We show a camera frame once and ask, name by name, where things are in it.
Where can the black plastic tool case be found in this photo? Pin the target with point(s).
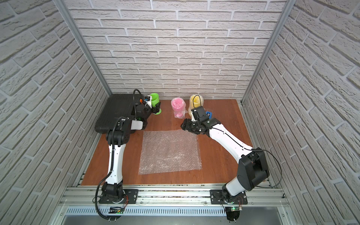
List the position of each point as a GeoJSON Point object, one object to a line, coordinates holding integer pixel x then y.
{"type": "Point", "coordinates": [117, 105]}

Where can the right aluminium corner post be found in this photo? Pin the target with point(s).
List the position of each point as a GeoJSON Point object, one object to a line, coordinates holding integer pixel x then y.
{"type": "Point", "coordinates": [272, 41]}

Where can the green plastic wine glass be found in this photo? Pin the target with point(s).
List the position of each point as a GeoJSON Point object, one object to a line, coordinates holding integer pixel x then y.
{"type": "Point", "coordinates": [155, 103]}

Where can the aluminium corner post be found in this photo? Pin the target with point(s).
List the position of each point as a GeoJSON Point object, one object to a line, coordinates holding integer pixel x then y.
{"type": "Point", "coordinates": [64, 11]}
{"type": "Point", "coordinates": [272, 41]}

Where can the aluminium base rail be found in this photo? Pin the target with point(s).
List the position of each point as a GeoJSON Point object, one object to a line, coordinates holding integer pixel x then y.
{"type": "Point", "coordinates": [190, 204]}

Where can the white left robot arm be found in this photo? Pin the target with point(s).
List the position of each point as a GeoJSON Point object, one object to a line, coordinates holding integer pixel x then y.
{"type": "Point", "coordinates": [117, 138]}

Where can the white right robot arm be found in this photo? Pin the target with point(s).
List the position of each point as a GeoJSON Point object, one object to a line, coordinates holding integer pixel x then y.
{"type": "Point", "coordinates": [252, 163]}

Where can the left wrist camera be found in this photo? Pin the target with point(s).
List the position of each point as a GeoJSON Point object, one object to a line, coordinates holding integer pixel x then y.
{"type": "Point", "coordinates": [146, 100]}

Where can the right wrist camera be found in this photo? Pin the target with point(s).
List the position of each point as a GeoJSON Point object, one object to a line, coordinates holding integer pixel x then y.
{"type": "Point", "coordinates": [199, 114]}

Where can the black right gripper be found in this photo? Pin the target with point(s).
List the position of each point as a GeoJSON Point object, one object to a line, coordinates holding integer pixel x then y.
{"type": "Point", "coordinates": [187, 123]}

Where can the yellow plastic wine glass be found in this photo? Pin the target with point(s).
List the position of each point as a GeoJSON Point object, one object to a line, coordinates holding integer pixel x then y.
{"type": "Point", "coordinates": [194, 102]}

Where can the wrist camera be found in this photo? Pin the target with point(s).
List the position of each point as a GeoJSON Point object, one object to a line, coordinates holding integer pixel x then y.
{"type": "Point", "coordinates": [146, 100]}
{"type": "Point", "coordinates": [199, 114]}

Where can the blue tape dispenser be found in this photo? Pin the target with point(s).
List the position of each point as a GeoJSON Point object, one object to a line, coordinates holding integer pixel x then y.
{"type": "Point", "coordinates": [209, 114]}

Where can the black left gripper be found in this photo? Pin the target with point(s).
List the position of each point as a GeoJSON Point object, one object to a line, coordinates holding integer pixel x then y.
{"type": "Point", "coordinates": [152, 106]}

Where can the left aluminium corner post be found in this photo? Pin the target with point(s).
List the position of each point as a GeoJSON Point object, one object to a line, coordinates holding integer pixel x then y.
{"type": "Point", "coordinates": [64, 11]}

